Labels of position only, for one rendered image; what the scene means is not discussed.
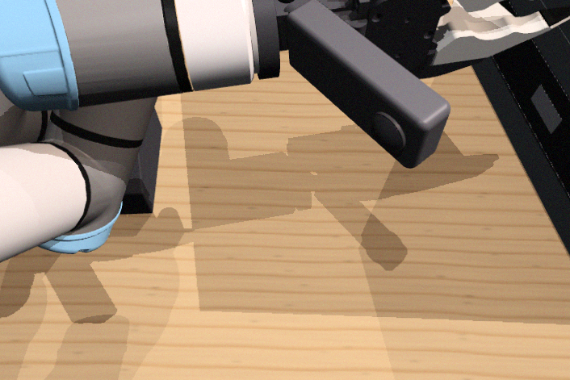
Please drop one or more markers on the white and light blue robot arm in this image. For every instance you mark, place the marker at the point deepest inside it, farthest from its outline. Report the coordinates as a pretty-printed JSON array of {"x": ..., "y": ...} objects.
[{"x": 61, "y": 60}]

